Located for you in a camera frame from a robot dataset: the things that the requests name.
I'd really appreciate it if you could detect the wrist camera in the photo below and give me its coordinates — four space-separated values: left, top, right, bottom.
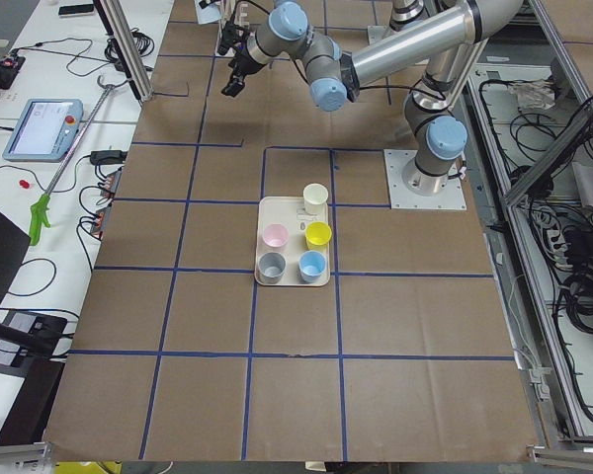
216 21 250 56

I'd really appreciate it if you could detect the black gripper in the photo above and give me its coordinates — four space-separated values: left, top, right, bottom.
221 37 257 97

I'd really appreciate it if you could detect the yellow plastic cup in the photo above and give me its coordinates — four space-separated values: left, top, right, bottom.
305 221 332 252

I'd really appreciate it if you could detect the pale green plastic cup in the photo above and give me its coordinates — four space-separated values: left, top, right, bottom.
302 183 329 215

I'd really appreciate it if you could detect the black smartphone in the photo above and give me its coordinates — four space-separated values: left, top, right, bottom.
58 3 95 17

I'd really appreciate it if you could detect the aluminium frame post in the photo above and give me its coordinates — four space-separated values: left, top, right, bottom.
93 0 154 104

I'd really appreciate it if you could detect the green grabber tool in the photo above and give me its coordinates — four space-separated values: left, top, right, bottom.
29 75 127 246

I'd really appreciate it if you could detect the black power adapter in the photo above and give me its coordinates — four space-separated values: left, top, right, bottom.
89 149 127 166

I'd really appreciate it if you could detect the cream plastic tray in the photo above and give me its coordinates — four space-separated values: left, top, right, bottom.
255 197 331 287

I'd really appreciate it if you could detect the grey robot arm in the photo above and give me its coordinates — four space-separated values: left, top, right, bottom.
217 0 522 197

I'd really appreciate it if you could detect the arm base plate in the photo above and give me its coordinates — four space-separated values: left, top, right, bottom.
383 149 466 211

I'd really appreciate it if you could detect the white wire cup rack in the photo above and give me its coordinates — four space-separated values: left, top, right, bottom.
218 0 248 39

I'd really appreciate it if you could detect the teach pendant tablet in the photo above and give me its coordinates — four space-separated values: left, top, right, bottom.
2 99 83 163

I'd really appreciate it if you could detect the pink plastic cup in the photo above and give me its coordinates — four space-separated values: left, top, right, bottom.
261 223 290 252

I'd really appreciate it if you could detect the grey plastic cup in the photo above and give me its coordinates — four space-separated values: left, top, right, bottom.
257 252 287 285

